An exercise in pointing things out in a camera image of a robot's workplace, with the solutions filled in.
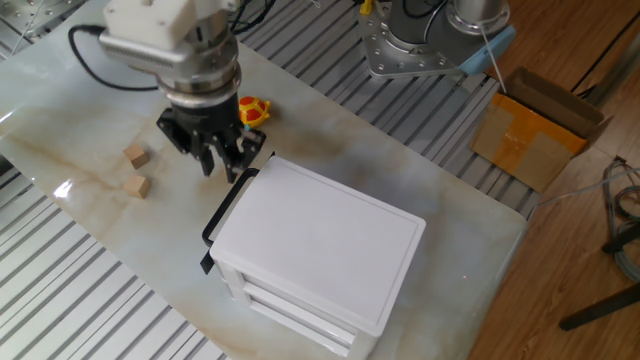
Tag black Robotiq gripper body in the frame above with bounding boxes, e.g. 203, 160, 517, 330
167, 93, 242, 147

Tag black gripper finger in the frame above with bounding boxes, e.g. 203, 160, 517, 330
156, 110, 217, 178
217, 129, 268, 185

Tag white drawer with black handle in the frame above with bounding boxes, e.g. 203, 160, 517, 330
199, 152, 276, 275

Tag white drawer cabinet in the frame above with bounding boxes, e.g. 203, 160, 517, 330
209, 155, 427, 360

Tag yellow turtle bath toy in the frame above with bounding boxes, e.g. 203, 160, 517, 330
238, 95, 272, 130

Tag small wooden cube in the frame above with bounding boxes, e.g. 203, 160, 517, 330
122, 173, 152, 200
122, 143, 150, 170

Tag silver perforated breadboard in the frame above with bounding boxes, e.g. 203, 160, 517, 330
0, 0, 86, 39

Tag cardboard box with orange tape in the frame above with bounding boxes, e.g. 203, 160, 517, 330
469, 66, 614, 195

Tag black stand leg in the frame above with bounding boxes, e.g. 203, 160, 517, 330
558, 283, 640, 332
601, 223, 640, 255

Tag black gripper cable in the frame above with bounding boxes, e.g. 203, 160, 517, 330
67, 23, 161, 93

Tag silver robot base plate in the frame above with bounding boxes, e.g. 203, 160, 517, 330
358, 9, 464, 80

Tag grey cable coil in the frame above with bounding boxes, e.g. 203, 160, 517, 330
602, 156, 640, 284

